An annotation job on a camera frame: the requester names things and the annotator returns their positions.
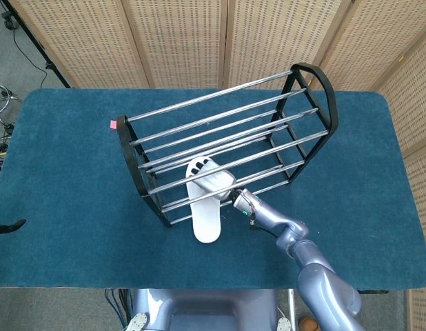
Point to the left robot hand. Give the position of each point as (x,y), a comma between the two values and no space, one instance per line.
(8,228)

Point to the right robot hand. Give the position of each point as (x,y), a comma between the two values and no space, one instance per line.
(216,182)

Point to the white slipper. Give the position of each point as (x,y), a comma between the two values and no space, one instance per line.
(206,224)

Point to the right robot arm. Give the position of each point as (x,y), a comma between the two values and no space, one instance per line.
(316,276)

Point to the black metal shoe rack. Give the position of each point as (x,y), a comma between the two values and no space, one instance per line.
(332,103)

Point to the blue carpet mat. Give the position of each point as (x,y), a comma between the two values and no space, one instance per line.
(78,207)

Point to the blue-grey robot torso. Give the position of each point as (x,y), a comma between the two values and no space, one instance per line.
(216,310)

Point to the chrome stool base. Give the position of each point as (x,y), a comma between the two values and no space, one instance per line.
(2,98)

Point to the wicker folding screen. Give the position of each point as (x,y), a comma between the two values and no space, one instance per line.
(182,41)

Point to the black stand leg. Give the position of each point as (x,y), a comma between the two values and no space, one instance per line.
(37,45)

